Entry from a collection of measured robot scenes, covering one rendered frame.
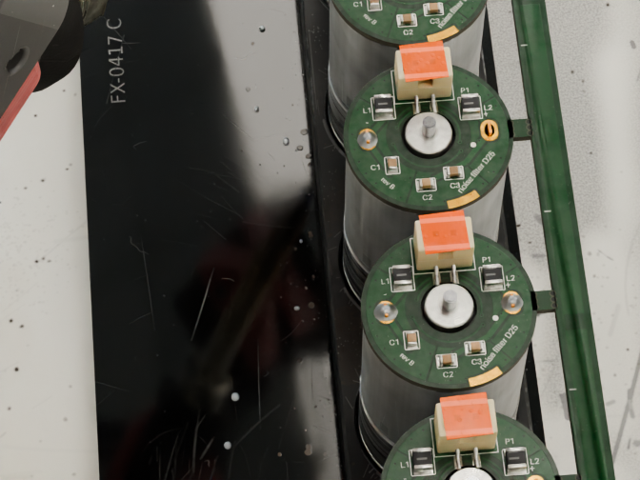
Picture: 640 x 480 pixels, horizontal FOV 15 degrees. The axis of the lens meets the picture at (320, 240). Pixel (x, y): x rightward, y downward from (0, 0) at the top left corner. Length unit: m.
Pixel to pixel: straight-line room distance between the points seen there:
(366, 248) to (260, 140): 0.05
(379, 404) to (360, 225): 0.03
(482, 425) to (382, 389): 0.03
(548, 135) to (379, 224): 0.03
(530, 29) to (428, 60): 0.02
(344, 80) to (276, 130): 0.03
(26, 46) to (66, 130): 0.21
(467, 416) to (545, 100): 0.06
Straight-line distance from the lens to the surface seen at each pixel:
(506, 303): 0.35
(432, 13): 0.37
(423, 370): 0.34
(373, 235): 0.37
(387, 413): 0.36
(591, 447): 0.34
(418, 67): 0.36
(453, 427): 0.33
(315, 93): 0.41
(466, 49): 0.38
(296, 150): 0.41
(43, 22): 0.22
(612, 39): 0.44
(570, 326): 0.35
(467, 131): 0.36
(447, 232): 0.34
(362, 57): 0.37
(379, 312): 0.34
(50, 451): 0.41
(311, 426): 0.39
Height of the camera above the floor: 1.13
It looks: 64 degrees down
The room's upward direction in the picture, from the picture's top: straight up
